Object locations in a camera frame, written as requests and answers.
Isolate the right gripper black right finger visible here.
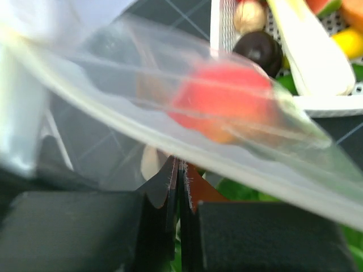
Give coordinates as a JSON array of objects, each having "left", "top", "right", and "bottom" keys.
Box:
[{"left": 178, "top": 160, "right": 358, "bottom": 272}]

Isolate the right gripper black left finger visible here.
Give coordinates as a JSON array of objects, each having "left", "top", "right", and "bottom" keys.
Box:
[{"left": 1, "top": 157, "right": 178, "bottom": 271}]

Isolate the green lettuce head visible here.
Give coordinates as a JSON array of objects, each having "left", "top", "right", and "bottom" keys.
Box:
[{"left": 172, "top": 167, "right": 363, "bottom": 272}]

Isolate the orange red tomato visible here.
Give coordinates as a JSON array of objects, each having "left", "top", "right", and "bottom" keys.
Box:
[{"left": 168, "top": 63, "right": 280, "bottom": 143}]

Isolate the clear dotted zip bag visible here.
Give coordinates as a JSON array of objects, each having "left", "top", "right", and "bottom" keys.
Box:
[{"left": 1, "top": 16, "right": 362, "bottom": 230}]

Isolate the white perforated plastic basket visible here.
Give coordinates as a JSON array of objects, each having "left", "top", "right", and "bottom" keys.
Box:
[{"left": 210, "top": 1, "right": 362, "bottom": 118}]

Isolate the black grid cutting mat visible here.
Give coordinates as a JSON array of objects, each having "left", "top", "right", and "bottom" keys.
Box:
[{"left": 36, "top": 0, "right": 363, "bottom": 193}]

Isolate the dark purple round fruit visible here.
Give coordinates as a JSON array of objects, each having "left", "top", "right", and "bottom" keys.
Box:
[{"left": 233, "top": 31, "right": 283, "bottom": 78}]

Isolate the beige small mushroom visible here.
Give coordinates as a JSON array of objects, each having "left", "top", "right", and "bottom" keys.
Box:
[{"left": 233, "top": 1, "right": 267, "bottom": 35}]

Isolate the yellow pepper piece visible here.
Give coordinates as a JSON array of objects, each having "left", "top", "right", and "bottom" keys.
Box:
[{"left": 331, "top": 27, "right": 362, "bottom": 60}]

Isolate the red chili pepper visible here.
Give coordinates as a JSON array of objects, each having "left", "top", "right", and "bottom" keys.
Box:
[{"left": 305, "top": 0, "right": 342, "bottom": 18}]

